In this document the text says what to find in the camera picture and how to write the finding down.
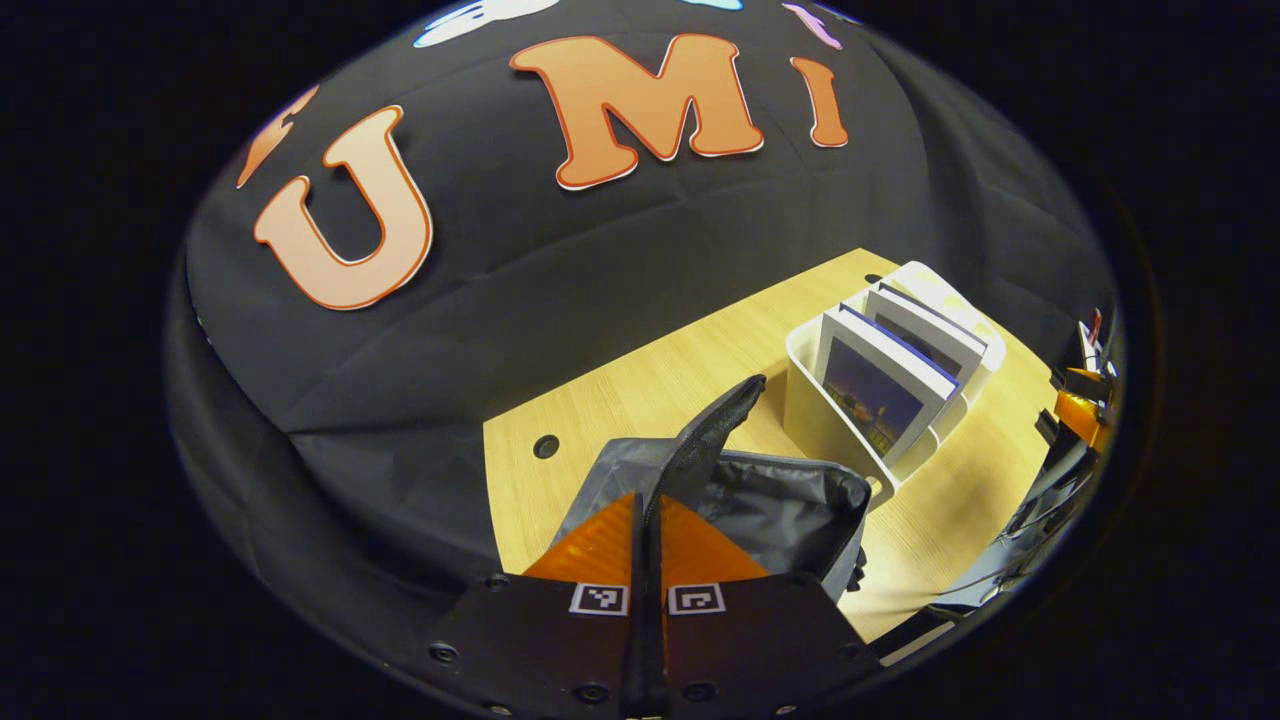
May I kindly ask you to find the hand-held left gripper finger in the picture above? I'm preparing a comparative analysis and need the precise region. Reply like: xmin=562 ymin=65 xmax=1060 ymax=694
xmin=425 ymin=492 xmax=649 ymax=720
xmin=645 ymin=495 xmax=881 ymax=720

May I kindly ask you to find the portrait cover book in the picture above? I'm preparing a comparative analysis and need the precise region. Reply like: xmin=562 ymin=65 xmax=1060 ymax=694
xmin=865 ymin=283 xmax=991 ymax=386

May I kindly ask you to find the grey schoolbag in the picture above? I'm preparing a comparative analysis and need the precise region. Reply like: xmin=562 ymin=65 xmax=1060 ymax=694
xmin=550 ymin=375 xmax=871 ymax=601

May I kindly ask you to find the night sky cover book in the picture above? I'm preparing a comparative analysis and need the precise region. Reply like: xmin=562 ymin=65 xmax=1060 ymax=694
xmin=818 ymin=303 xmax=963 ymax=466

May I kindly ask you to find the white bookshelf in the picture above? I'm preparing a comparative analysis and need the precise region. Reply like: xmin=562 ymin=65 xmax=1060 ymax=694
xmin=783 ymin=262 xmax=1008 ymax=501

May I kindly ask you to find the white electronics board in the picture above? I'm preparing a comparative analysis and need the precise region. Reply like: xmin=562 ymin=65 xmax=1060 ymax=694
xmin=1078 ymin=308 xmax=1113 ymax=373

